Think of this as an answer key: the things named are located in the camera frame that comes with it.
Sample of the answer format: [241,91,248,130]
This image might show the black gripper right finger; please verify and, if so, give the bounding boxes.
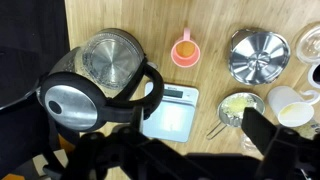
[241,108,320,180]

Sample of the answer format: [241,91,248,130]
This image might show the small steel pan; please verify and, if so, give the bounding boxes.
[206,92,265,140]

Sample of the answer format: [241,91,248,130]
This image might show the pink plastic cup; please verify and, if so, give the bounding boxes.
[171,28,201,68]

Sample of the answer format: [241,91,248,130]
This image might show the glass electric kettle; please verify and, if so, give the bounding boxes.
[37,28,164,132]

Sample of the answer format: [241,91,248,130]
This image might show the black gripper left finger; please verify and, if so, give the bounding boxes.
[68,107,214,180]

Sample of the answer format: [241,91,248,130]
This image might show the white plastic cup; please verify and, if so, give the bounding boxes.
[267,86,320,127]

